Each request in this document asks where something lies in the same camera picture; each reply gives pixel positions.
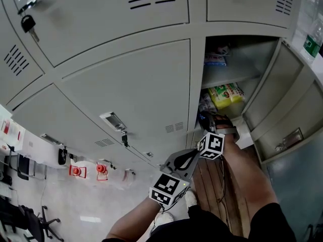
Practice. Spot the blue white packet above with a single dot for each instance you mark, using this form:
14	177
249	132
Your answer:
208	105

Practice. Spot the person's black clothing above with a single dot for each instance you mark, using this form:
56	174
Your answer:
202	226

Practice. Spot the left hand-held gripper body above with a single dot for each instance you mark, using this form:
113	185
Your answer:
166	190

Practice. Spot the clear water bottle green label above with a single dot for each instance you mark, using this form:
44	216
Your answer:
311	47

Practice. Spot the person's white shoe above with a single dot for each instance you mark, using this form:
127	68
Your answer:
190	198
164	218

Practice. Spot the yellow packet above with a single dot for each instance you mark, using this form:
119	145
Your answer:
224	97

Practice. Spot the black office chair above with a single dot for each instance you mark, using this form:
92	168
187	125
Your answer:
45	223

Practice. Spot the small white appliance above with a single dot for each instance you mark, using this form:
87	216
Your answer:
61	157

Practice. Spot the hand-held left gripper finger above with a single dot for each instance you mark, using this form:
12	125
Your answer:
193	168
174	156

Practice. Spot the person's right forearm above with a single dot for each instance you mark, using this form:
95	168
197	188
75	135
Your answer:
247	175

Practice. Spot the black folding chair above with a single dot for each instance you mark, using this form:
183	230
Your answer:
22	165

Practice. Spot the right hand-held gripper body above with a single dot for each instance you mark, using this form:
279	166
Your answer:
212	145

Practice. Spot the water jug with red cap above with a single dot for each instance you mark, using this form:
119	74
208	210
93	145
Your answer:
75	171
101	169

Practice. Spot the locker door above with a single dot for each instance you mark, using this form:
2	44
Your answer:
277	97

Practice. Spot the person's right white shoe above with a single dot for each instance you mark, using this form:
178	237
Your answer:
190	198

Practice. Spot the clear plastic jug red label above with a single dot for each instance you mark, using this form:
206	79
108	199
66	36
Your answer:
10	132

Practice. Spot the person's left forearm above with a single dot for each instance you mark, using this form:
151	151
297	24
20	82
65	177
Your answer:
133	220

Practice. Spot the person's left white shoe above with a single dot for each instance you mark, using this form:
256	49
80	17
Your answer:
164	218

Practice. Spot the white box table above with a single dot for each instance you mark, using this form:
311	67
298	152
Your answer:
38	147

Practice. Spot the grey metal locker cabinet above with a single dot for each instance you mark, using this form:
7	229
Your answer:
126	84

